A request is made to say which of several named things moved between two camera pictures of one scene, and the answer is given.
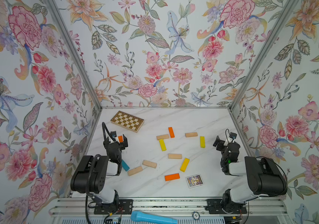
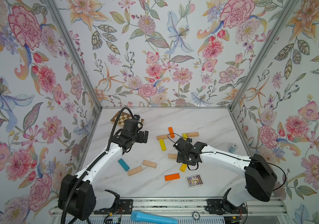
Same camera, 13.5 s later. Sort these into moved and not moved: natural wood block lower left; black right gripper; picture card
Moved: black right gripper
Not moved: picture card; natural wood block lower left
